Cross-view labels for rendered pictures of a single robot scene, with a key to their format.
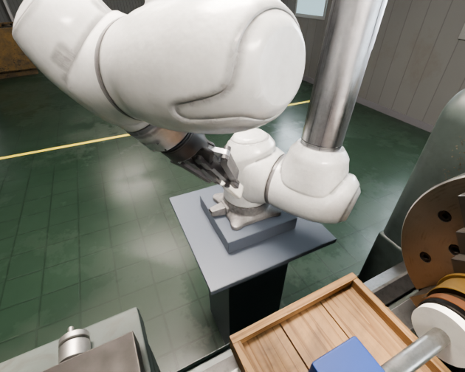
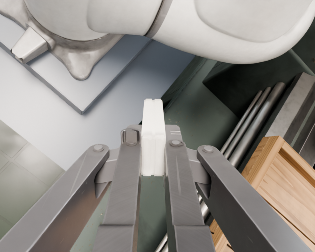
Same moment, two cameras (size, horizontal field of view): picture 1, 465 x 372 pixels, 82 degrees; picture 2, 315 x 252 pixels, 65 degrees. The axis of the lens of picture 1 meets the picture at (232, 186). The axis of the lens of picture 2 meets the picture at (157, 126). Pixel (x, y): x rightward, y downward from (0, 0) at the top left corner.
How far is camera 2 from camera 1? 0.50 m
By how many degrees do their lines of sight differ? 58
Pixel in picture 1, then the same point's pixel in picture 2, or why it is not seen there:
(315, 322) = not seen: hidden behind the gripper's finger
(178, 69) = not seen: outside the picture
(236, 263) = (101, 128)
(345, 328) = (276, 205)
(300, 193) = (232, 36)
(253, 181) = (125, 11)
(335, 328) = not seen: hidden behind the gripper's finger
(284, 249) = (155, 77)
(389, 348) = (308, 203)
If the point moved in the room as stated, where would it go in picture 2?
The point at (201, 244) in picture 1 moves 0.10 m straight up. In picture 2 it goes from (25, 115) to (14, 104)
